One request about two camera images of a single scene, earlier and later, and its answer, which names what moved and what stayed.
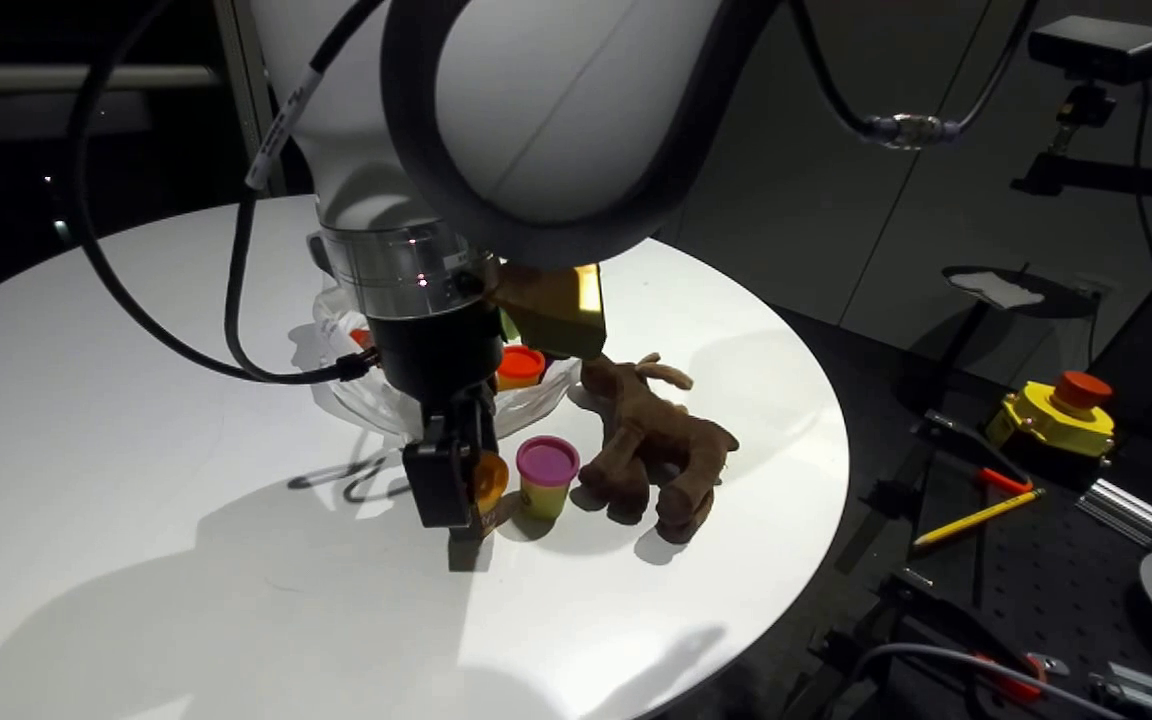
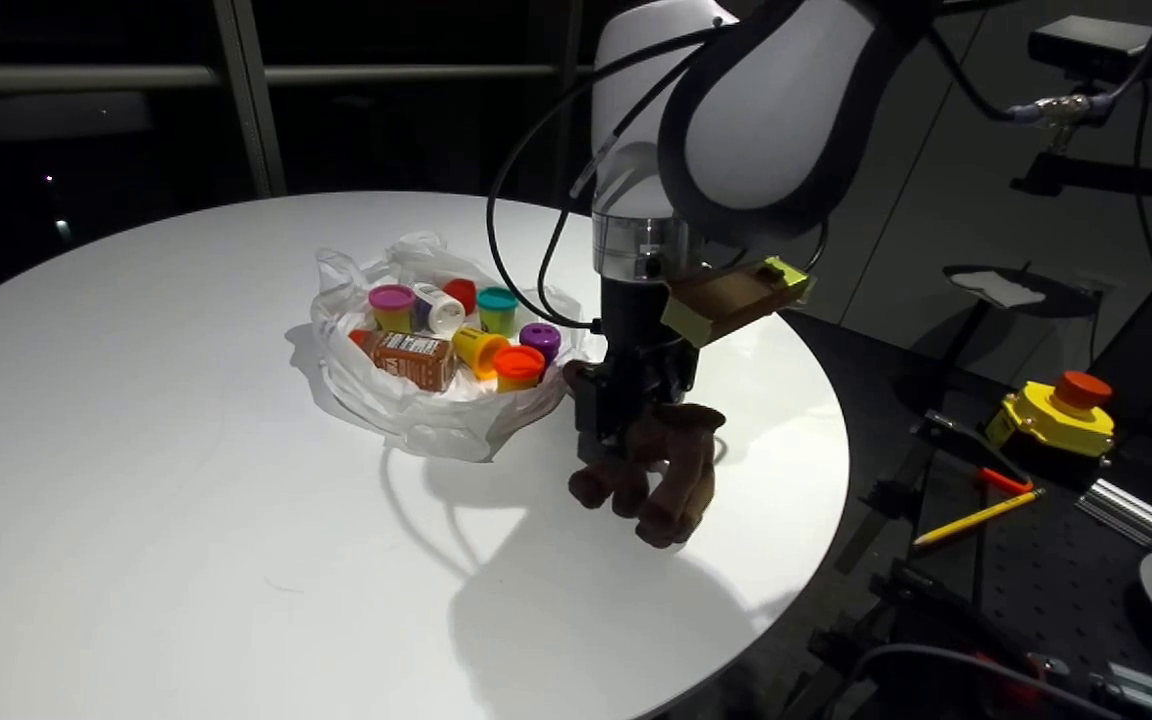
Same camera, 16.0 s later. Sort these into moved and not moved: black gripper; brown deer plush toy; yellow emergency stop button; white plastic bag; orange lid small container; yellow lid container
Moved: black gripper; yellow lid container
Not moved: yellow emergency stop button; orange lid small container; white plastic bag; brown deer plush toy
